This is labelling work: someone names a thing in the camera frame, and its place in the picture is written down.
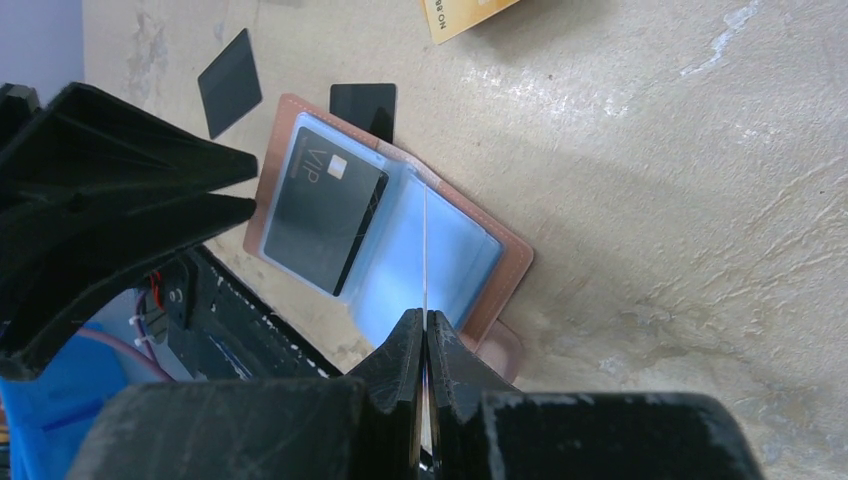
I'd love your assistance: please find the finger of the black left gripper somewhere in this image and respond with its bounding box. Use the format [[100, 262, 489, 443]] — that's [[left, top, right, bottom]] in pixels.
[[1, 192, 256, 378], [1, 82, 258, 210]]

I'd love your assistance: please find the blue plastic bin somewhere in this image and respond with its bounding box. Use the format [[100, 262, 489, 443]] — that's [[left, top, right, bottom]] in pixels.
[[1, 336, 128, 479]]

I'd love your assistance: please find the pink leather card holder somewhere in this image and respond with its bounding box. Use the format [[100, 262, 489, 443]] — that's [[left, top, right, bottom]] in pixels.
[[244, 93, 534, 381]]

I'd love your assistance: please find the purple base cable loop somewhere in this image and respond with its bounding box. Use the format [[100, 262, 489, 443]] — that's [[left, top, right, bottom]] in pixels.
[[76, 288, 177, 384]]

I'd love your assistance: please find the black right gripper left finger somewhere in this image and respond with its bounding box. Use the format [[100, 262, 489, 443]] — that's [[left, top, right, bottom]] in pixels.
[[68, 309, 424, 479]]

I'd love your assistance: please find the single black card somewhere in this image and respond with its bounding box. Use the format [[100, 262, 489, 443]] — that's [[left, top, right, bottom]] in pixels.
[[198, 28, 263, 139], [329, 83, 397, 144]]

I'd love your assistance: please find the single gold VIP card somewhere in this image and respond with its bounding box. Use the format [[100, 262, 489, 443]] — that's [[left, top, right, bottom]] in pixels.
[[421, 183, 429, 320]]

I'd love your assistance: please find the black VIP card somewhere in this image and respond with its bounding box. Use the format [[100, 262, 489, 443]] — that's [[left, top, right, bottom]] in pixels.
[[259, 125, 389, 296]]

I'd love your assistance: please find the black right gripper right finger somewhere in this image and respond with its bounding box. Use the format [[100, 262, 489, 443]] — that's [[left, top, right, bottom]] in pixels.
[[427, 311, 762, 479]]

